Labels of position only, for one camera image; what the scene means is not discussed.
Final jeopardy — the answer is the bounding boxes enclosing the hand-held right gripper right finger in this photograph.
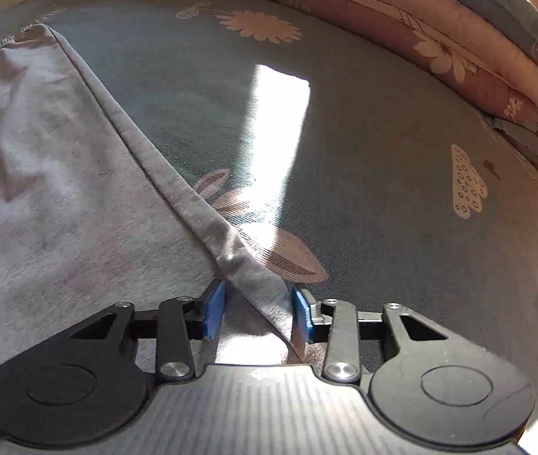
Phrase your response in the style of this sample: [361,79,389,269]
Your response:
[292,287,450,384]

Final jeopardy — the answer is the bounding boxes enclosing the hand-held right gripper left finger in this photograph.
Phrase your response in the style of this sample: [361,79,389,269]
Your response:
[70,279,227,382]

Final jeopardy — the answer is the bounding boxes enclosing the grey sweatpants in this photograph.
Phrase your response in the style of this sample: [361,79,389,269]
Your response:
[0,24,308,455]

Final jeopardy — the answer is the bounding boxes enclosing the teal floral bed sheet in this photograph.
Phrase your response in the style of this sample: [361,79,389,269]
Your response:
[0,0,538,455]

